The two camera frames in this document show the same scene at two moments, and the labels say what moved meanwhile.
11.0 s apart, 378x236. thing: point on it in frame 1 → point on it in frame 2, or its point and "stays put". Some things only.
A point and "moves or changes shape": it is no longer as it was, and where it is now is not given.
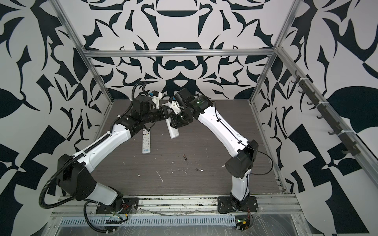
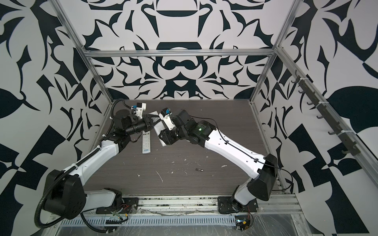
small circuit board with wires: [243, 222] stays put
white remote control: [146, 144] stays put
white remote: [173, 132] moves or changes shape
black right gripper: [177, 124] → [165, 138]
